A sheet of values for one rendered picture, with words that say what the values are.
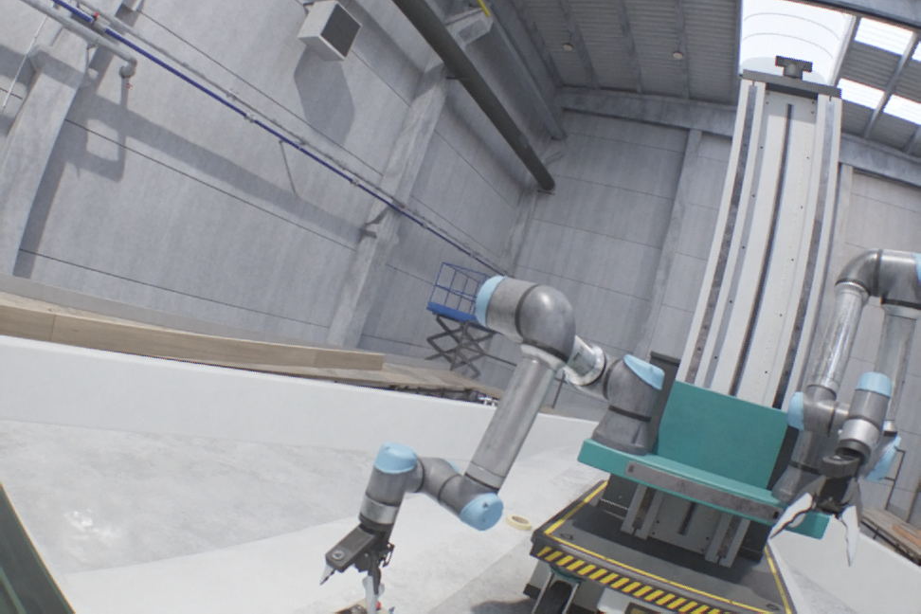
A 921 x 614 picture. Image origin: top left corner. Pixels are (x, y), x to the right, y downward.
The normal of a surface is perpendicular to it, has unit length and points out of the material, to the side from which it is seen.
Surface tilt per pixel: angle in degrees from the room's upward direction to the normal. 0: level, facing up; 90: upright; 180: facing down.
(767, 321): 90
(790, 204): 90
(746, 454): 90
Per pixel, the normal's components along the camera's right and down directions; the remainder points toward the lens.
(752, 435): -0.44, -0.23
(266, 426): 0.73, 0.18
